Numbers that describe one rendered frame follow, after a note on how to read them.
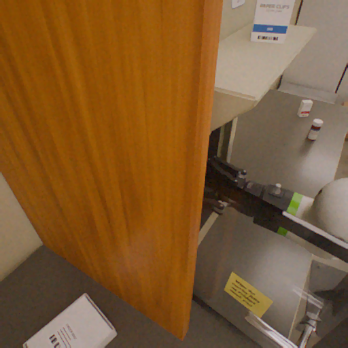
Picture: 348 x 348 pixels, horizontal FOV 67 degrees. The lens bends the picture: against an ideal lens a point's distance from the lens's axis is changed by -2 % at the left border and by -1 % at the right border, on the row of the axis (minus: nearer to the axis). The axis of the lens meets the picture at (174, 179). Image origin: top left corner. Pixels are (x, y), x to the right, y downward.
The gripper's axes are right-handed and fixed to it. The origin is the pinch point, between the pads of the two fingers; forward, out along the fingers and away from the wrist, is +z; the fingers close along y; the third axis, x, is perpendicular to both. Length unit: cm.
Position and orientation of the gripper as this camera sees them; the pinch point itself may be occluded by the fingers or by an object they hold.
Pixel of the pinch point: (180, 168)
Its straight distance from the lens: 66.6
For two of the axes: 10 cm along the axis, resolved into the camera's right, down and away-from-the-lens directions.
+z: -8.5, -3.6, 3.9
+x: 0.0, 7.3, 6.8
